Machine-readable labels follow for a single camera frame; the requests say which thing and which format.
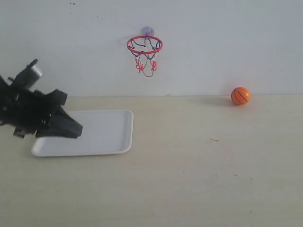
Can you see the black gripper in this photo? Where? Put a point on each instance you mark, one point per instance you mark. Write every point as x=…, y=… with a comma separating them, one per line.
x=36, y=113

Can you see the small orange basketball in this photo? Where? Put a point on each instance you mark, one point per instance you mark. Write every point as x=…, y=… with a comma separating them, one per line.
x=240, y=96

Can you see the red mini basketball hoop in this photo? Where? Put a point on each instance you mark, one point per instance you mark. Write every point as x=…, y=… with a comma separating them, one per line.
x=145, y=49

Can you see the white rectangular tray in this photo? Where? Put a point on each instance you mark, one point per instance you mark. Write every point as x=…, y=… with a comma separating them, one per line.
x=105, y=132

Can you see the clear suction cup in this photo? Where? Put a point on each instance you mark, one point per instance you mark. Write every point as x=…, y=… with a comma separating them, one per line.
x=147, y=31

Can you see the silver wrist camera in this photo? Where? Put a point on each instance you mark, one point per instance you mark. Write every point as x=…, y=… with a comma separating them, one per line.
x=28, y=76

